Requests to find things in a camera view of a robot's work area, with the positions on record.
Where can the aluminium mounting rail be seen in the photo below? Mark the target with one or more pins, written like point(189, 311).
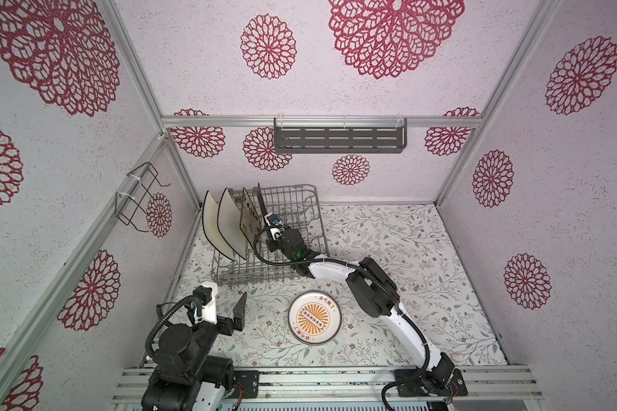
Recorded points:
point(352, 383)

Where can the grey slotted wall shelf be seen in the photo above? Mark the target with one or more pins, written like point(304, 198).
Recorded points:
point(344, 139)

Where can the white square plate black rim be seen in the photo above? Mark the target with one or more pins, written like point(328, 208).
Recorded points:
point(211, 229)

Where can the black wire wall holder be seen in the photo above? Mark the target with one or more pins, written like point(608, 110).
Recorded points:
point(130, 207)

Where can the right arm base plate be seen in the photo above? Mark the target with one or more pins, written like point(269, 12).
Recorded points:
point(433, 385)

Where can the floral patterned square plate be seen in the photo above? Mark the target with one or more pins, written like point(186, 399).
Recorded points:
point(250, 221)

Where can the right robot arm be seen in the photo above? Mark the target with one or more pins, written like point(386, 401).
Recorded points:
point(377, 295)

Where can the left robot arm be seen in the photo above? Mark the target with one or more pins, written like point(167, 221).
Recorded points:
point(186, 376)

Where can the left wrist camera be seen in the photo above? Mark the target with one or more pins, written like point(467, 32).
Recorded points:
point(206, 309)

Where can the round plate orange pattern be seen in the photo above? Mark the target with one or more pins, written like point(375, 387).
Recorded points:
point(314, 318)

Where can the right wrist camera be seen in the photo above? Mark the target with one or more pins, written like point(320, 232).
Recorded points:
point(273, 222)

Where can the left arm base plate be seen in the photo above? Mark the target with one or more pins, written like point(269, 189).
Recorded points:
point(246, 385)

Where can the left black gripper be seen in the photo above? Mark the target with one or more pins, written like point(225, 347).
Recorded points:
point(227, 326)

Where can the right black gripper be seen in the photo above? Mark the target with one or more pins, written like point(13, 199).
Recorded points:
point(272, 244)

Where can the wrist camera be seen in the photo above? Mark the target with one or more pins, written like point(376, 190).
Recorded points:
point(273, 222)
point(206, 309)

